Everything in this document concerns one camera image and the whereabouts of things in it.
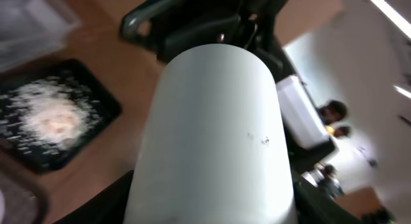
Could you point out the brown serving tray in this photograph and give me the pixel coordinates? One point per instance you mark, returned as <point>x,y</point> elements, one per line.
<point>22,201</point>

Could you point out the black waste tray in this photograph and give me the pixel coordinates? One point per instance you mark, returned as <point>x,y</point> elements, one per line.
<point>109,108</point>

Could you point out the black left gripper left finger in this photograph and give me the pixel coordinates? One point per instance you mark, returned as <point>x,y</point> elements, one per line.
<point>107,207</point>

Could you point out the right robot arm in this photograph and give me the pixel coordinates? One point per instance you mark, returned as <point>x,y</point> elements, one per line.
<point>213,148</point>

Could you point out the clear plastic bin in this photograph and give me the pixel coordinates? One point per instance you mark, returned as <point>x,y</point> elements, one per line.
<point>31,29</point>

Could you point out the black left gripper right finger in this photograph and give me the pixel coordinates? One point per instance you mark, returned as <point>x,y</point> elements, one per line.
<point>313,207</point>

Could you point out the rice food scraps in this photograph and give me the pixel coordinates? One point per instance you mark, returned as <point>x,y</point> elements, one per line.
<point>52,114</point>

